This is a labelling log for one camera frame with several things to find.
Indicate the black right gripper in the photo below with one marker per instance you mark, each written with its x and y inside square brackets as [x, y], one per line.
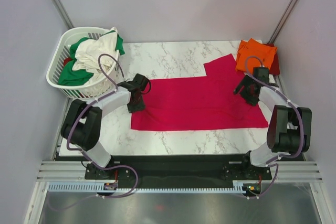
[245, 81]

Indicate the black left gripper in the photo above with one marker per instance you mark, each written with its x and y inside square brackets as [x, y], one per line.
[140, 107]

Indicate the pink t shirt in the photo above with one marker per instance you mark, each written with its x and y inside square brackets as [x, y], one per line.
[199, 103]

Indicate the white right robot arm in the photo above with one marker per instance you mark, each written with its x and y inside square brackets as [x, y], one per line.
[289, 130]

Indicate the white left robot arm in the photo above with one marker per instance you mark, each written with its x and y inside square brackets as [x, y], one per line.
[82, 123]

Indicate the folded orange t shirt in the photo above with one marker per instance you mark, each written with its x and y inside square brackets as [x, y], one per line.
[250, 48]

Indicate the folded dark red t shirt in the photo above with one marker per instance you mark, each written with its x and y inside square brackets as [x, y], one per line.
[272, 60]

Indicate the white plastic laundry basket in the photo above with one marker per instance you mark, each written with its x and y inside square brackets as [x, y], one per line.
[100, 86]

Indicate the white t shirt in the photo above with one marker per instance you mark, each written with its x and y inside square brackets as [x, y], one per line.
[88, 52]

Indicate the green t shirt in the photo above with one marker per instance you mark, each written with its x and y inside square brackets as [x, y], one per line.
[68, 77]

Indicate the dark red t shirt in basket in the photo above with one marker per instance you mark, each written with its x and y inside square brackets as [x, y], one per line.
[68, 62]

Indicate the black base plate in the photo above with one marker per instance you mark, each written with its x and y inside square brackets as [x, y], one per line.
[179, 171]

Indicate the right corner metal post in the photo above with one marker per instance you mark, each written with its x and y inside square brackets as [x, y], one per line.
[284, 18]

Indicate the white slotted cable duct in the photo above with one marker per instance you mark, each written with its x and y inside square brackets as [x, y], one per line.
[100, 187]

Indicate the aluminium frame rail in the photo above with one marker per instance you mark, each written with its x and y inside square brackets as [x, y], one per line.
[289, 172]

